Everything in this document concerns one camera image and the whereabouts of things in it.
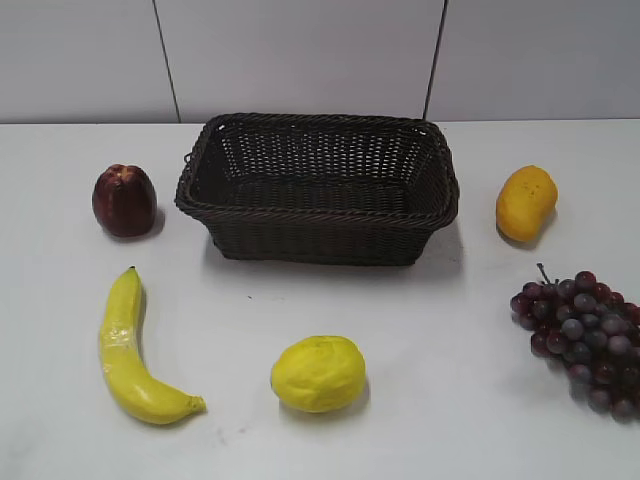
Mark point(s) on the dark brown wicker basket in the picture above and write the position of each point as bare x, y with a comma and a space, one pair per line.
324, 189

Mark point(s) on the orange yellow mango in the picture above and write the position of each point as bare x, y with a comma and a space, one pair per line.
525, 202

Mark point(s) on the yellow banana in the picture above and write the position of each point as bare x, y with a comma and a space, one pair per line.
134, 389

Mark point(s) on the dark red apple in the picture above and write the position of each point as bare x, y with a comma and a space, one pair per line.
124, 201

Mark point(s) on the yellow lemon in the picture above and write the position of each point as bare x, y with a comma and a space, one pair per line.
319, 374

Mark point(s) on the purple grape bunch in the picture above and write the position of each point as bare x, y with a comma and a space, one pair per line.
582, 327

